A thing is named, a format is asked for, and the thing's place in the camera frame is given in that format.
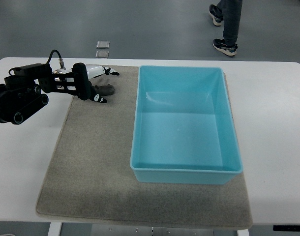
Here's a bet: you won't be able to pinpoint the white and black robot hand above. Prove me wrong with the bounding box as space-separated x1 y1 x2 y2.
71 63 120 103

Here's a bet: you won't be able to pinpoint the brown toy hippo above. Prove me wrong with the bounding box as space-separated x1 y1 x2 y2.
94 84 115 96

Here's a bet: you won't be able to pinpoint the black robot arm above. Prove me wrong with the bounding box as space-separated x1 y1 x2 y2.
0 49 83 125

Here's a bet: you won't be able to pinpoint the blue plastic box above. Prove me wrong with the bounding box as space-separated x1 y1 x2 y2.
130 65 243 184

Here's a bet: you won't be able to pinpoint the grey felt mat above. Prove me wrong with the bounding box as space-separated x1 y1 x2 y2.
36 66 252 229

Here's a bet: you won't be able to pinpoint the dark sneaker far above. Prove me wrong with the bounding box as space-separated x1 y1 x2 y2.
209 4 223 27

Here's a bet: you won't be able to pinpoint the dark sneaker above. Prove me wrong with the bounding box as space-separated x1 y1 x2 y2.
209 4 223 27
212 39 238 57

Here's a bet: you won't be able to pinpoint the dark sneaker near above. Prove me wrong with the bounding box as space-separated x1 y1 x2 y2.
212 39 238 57

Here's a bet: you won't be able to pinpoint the person's legs in jeans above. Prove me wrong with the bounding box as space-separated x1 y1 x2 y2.
215 0 242 46

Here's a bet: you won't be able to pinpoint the black table control panel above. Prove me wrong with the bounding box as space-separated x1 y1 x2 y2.
273 225 300 232

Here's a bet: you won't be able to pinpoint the white table leg frame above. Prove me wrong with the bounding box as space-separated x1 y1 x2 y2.
47 222 250 236

